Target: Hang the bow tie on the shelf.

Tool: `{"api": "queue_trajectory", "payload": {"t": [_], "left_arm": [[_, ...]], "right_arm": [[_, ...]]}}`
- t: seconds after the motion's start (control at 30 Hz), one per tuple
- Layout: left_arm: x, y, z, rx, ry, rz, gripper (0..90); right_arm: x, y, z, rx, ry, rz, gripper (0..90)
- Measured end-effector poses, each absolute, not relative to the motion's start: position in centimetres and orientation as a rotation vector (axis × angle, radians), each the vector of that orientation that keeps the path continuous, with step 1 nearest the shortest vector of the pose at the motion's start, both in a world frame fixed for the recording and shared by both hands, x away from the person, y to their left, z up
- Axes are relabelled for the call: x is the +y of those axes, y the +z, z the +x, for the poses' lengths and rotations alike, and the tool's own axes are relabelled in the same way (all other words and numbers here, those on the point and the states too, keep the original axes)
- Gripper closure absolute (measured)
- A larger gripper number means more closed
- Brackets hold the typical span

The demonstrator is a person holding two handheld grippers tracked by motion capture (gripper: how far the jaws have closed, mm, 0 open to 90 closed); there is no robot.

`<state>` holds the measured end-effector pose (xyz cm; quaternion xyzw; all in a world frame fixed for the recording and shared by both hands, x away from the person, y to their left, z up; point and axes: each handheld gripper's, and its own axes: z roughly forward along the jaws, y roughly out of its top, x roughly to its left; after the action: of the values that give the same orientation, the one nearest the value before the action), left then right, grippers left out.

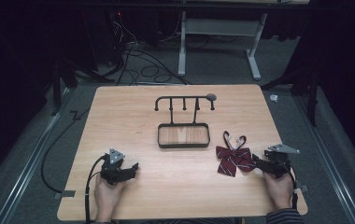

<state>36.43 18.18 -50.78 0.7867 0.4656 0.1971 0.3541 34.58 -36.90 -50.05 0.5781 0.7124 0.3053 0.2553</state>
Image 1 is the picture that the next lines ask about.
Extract white metal desk frame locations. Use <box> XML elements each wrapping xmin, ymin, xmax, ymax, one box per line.
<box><xmin>177</xmin><ymin>10</ymin><xmax>268</xmax><ymax>81</ymax></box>

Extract person's right hand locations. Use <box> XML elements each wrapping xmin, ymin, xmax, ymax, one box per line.
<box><xmin>263</xmin><ymin>170</ymin><xmax>295</xmax><ymax>211</ymax></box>

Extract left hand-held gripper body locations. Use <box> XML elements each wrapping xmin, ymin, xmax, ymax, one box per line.
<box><xmin>99</xmin><ymin>147</ymin><xmax>135</xmax><ymax>186</ymax></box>

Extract grey tape piece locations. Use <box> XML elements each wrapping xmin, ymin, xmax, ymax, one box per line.
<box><xmin>53</xmin><ymin>189</ymin><xmax>77</xmax><ymax>200</ymax></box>

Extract black metal rack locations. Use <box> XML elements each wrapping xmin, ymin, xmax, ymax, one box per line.
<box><xmin>154</xmin><ymin>92</ymin><xmax>218</xmax><ymax>149</ymax></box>

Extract person's right striped sleeve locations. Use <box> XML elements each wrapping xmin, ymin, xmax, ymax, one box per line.
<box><xmin>265</xmin><ymin>208</ymin><xmax>305</xmax><ymax>224</ymax></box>

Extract person's left hand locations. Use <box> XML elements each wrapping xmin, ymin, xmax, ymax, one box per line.
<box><xmin>93</xmin><ymin>175</ymin><xmax>127</xmax><ymax>216</ymax></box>

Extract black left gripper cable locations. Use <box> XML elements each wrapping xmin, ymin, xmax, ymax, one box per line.
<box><xmin>84</xmin><ymin>154</ymin><xmax>107</xmax><ymax>224</ymax></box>

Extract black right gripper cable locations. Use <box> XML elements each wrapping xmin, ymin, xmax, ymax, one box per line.
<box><xmin>282</xmin><ymin>161</ymin><xmax>300</xmax><ymax>210</ymax></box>

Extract dark red striped bow tie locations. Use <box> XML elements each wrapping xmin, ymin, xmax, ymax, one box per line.
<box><xmin>215</xmin><ymin>130</ymin><xmax>258</xmax><ymax>177</ymax></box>

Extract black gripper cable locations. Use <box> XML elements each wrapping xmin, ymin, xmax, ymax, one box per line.
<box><xmin>282</xmin><ymin>161</ymin><xmax>300</xmax><ymax>210</ymax></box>
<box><xmin>84</xmin><ymin>154</ymin><xmax>107</xmax><ymax>224</ymax></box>

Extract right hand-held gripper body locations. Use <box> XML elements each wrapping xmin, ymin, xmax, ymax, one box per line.
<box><xmin>261</xmin><ymin>143</ymin><xmax>301</xmax><ymax>180</ymax></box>

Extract tangle of black floor cables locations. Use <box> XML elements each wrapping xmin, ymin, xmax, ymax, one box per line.
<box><xmin>104</xmin><ymin>12</ymin><xmax>192</xmax><ymax>87</ymax></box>

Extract black stand legs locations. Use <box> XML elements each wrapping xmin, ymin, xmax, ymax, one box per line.
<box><xmin>51</xmin><ymin>59</ymin><xmax>116</xmax><ymax>117</ymax></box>

